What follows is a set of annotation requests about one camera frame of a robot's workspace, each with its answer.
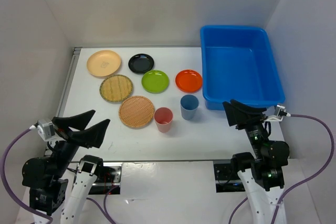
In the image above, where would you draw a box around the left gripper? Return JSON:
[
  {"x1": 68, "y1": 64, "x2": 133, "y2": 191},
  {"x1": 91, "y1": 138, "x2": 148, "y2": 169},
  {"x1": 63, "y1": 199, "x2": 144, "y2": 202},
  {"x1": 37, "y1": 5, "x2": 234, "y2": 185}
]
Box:
[{"x1": 51, "y1": 108, "x2": 110, "y2": 177}]

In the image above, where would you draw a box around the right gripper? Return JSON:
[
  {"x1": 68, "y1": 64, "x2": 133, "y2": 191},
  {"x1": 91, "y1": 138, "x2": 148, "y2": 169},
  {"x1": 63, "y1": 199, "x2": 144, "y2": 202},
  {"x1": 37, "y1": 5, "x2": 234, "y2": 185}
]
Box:
[{"x1": 222, "y1": 98, "x2": 268, "y2": 157}]

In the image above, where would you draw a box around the green-rimmed bamboo woven plate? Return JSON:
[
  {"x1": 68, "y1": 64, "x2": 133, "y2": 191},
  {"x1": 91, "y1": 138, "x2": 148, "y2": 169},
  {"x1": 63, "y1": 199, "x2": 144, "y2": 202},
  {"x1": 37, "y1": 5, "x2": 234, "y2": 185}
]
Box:
[{"x1": 99, "y1": 74, "x2": 133, "y2": 103}]

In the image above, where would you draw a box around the brown woven bamboo plate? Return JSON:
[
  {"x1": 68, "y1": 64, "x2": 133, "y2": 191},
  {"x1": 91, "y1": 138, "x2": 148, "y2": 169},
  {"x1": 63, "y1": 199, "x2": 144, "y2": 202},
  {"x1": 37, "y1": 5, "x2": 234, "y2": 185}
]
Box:
[{"x1": 119, "y1": 95, "x2": 154, "y2": 129}]

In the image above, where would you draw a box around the beige round plate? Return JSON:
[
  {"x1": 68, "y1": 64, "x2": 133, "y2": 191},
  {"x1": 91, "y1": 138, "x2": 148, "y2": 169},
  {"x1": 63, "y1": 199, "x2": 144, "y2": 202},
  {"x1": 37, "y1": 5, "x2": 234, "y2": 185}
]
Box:
[{"x1": 87, "y1": 50, "x2": 121, "y2": 77}]

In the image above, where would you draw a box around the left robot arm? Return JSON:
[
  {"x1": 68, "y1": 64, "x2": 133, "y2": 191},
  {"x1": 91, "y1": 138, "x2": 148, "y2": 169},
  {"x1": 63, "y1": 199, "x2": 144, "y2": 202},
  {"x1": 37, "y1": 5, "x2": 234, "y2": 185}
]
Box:
[{"x1": 22, "y1": 110, "x2": 110, "y2": 223}]

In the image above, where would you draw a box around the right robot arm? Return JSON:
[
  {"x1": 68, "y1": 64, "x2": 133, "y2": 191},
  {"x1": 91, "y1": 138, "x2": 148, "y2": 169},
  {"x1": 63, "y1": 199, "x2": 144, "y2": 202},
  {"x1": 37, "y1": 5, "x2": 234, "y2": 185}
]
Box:
[{"x1": 223, "y1": 100, "x2": 289, "y2": 223}]

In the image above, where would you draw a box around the blue plastic bin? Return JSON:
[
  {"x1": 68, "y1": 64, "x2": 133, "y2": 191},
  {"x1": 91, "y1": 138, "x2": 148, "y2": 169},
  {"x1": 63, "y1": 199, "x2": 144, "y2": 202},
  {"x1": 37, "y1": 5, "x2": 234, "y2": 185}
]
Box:
[{"x1": 200, "y1": 25, "x2": 285, "y2": 110}]

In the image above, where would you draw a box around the blue plastic cup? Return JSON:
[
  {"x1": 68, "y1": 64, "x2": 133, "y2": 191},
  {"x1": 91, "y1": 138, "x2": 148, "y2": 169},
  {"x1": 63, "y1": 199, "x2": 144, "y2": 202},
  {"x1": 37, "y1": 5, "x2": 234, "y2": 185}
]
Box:
[{"x1": 180, "y1": 94, "x2": 199, "y2": 120}]

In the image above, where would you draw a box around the orange round plate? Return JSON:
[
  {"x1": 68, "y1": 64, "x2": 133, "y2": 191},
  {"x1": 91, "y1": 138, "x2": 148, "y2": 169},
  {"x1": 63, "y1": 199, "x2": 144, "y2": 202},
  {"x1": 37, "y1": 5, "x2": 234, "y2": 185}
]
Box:
[{"x1": 175, "y1": 69, "x2": 203, "y2": 93}]

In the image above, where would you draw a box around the pink plastic cup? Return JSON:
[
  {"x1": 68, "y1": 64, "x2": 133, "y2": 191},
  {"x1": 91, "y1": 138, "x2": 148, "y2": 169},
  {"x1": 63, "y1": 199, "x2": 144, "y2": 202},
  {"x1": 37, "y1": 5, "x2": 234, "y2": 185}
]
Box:
[{"x1": 154, "y1": 107, "x2": 173, "y2": 133}]

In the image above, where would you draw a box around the green round plate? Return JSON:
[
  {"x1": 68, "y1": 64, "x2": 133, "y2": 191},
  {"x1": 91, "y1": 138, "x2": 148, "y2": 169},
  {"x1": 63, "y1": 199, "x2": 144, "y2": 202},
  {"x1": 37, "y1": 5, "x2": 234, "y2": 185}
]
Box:
[{"x1": 141, "y1": 70, "x2": 170, "y2": 93}]

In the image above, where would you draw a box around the black round plate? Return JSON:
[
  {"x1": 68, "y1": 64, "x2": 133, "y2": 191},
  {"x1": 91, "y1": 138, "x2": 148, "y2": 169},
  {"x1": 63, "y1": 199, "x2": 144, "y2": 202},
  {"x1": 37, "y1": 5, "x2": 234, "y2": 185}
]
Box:
[{"x1": 128, "y1": 54, "x2": 154, "y2": 74}]

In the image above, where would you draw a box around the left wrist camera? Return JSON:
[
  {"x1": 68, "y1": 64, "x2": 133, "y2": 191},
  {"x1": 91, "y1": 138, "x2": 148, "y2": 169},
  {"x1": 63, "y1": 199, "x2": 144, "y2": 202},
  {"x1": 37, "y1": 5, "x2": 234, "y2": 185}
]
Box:
[{"x1": 37, "y1": 119, "x2": 56, "y2": 142}]

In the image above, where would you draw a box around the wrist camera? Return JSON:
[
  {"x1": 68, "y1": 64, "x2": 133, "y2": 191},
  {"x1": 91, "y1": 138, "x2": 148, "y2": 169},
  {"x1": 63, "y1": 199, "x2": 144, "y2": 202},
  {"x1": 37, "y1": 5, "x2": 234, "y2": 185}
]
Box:
[
  {"x1": 37, "y1": 119, "x2": 56, "y2": 142},
  {"x1": 264, "y1": 104, "x2": 288, "y2": 122}
]

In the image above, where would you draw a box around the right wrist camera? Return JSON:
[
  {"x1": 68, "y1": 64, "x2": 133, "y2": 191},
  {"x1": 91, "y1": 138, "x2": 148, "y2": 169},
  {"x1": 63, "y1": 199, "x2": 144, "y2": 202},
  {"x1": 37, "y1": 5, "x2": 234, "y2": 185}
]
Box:
[{"x1": 264, "y1": 104, "x2": 288, "y2": 122}]

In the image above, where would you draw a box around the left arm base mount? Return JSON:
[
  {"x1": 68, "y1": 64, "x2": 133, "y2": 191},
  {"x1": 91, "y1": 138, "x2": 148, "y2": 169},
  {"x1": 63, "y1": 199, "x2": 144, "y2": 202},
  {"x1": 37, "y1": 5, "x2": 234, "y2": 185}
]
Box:
[{"x1": 70, "y1": 163, "x2": 123, "y2": 195}]

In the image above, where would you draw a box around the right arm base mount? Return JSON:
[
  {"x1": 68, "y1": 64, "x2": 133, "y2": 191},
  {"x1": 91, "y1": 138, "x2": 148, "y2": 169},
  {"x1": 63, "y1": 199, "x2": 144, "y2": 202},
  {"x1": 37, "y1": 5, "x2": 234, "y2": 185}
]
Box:
[{"x1": 213, "y1": 161, "x2": 245, "y2": 193}]

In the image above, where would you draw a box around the aluminium table edge rail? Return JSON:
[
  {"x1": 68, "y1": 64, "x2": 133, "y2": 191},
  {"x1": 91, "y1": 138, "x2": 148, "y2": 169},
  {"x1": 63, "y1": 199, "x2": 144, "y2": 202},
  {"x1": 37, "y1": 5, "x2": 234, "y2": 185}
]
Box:
[{"x1": 45, "y1": 47, "x2": 82, "y2": 120}]

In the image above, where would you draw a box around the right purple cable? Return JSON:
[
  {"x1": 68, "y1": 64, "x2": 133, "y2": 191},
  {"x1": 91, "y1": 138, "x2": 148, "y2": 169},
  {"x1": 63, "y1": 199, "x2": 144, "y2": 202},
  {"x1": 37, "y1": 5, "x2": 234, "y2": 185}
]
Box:
[{"x1": 227, "y1": 113, "x2": 335, "y2": 224}]

